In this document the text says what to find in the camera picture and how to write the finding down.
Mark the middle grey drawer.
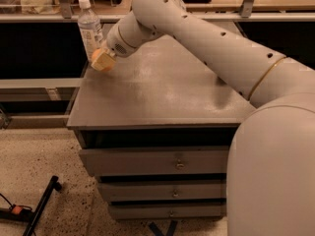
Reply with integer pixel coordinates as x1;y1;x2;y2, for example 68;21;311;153
97;181;226;202

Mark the black metal stand leg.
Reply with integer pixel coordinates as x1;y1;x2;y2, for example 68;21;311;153
23;175;62;236

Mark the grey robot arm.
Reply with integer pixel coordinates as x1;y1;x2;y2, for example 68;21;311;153
92;0;315;236

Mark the clear plastic water bottle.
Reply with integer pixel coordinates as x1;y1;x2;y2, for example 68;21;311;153
78;0;103;61

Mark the grey metal railing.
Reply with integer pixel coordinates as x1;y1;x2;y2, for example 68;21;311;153
0;0;315;23

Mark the black orange floor tool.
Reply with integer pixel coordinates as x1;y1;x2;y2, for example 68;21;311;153
0;194;33;222

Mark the bottom grey drawer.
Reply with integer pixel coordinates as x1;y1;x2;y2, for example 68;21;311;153
108;204;226;220

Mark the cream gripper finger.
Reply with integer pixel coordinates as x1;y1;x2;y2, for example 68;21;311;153
91;48;117;73

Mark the top grey drawer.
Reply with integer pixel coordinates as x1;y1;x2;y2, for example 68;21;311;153
79;147;228;176

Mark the grey drawer cabinet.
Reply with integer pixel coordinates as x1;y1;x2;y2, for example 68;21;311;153
67;36;254;207

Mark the grey drawer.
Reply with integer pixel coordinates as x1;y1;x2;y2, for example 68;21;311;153
97;181;226;202
79;147;228;176
108;204;226;220

